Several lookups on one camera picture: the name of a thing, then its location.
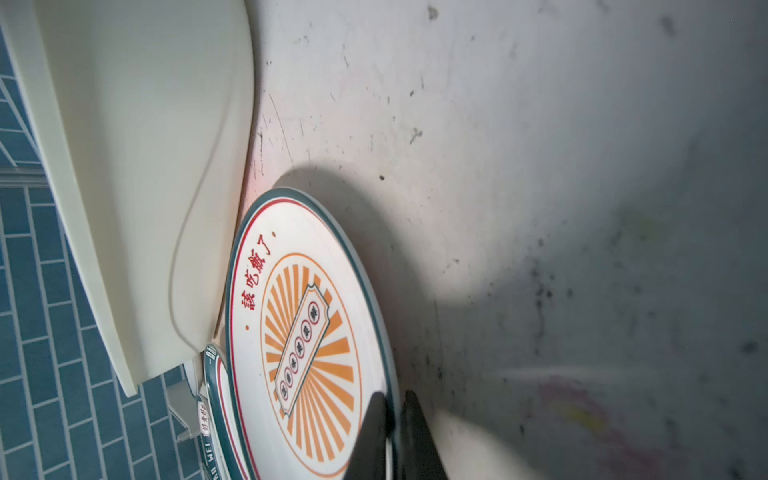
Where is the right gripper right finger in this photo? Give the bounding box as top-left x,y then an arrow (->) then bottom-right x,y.
398,390 -> 448,480

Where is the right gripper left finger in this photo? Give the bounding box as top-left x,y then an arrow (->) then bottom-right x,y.
344,392 -> 390,480

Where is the orange sunburst plate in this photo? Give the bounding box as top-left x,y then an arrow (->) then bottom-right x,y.
225,187 -> 398,479

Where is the white plastic bin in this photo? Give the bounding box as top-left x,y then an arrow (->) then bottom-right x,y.
1,1 -> 256,395

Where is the green red rimmed plate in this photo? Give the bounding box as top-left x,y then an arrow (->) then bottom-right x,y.
198,343 -> 253,479

